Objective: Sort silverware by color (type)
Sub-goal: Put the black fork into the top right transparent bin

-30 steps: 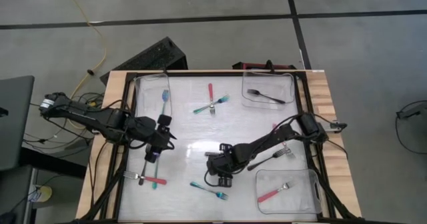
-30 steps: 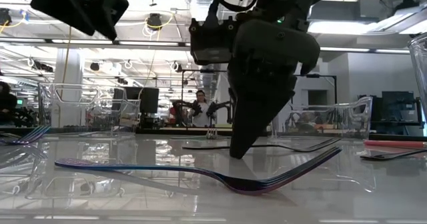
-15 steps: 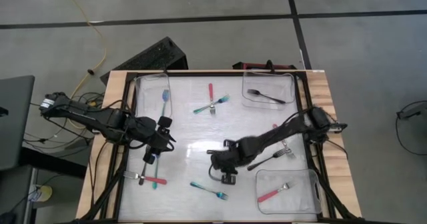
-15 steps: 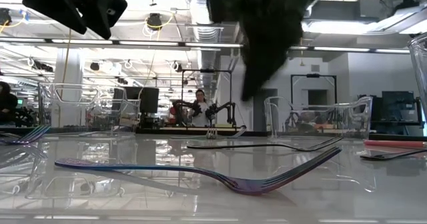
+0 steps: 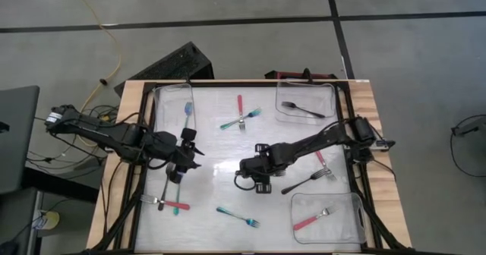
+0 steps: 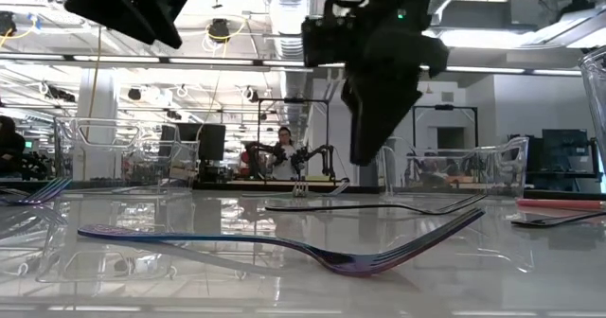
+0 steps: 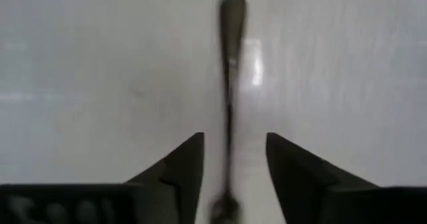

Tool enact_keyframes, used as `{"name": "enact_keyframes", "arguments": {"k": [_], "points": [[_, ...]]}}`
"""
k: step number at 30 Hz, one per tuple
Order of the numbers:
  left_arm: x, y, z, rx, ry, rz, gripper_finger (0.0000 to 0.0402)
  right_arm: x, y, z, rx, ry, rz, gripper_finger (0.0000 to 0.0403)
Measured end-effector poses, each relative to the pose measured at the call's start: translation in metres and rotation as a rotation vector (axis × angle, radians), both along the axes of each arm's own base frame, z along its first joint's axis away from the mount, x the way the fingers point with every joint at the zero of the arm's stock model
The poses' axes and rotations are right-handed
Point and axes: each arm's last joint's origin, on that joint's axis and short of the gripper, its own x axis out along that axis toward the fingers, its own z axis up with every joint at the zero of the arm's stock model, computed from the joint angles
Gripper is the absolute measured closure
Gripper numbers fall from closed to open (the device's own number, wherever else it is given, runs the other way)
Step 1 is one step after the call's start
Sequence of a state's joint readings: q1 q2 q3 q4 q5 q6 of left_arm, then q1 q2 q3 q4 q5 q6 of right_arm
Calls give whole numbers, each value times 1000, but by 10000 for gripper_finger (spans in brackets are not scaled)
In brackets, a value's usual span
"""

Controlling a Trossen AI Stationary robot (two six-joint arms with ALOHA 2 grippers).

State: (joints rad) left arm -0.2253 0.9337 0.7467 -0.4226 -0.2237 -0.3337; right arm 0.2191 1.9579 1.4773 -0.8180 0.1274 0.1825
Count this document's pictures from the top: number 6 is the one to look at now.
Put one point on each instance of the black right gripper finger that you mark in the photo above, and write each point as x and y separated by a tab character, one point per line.
360	119
390	100

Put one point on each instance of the black fork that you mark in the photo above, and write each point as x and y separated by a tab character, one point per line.
435	211
535	223

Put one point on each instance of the iridescent rainbow fork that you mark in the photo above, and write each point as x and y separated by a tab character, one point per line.
42	195
350	263

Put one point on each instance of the clear plastic bin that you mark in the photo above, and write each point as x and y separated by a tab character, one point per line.
594	95
518	166
64	157

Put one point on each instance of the black background robot arm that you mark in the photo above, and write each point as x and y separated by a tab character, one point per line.
258	150
315	153

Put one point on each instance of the person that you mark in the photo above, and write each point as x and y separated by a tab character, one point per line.
285	166

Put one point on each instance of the white column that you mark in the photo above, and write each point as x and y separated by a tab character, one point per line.
101	100

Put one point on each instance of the black ceiling device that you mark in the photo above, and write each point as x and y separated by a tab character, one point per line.
219	30

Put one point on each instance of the black computer monitor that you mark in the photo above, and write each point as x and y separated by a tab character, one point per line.
208	143

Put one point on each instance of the dark shelf unit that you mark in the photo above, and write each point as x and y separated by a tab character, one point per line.
563	143

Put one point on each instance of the black metal rig frame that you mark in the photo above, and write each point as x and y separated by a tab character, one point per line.
293	100
445	107

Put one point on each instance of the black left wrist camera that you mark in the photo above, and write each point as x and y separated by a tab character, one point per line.
170	10

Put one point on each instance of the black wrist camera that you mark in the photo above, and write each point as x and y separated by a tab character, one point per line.
170	10
326	41

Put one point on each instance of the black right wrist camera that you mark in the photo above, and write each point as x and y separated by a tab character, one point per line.
326	41

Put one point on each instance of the silver ventilation duct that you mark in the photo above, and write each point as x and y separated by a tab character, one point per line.
289	5

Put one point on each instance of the long ceiling light rail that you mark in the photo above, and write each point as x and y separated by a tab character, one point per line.
213	61

